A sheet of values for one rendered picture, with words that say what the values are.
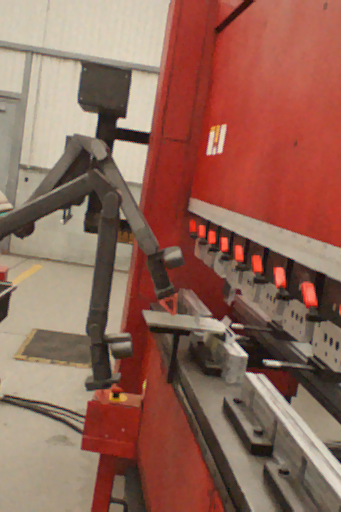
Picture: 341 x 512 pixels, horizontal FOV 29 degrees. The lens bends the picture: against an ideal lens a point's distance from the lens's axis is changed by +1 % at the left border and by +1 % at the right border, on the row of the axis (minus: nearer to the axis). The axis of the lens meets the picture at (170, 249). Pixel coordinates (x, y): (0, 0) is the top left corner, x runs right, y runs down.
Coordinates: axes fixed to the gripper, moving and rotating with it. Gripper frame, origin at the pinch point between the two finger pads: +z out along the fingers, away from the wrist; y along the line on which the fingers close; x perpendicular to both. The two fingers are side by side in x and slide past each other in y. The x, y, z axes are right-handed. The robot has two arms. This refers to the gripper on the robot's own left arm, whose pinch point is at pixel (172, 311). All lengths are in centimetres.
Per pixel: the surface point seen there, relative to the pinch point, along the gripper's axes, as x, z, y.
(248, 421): -6, 17, -62
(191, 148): -38, -46, 87
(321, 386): -33, 28, -36
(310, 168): -39, -39, -67
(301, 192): -37, -34, -64
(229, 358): -10.8, 14.2, -23.7
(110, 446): 32, 21, -36
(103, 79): -11, -90, 102
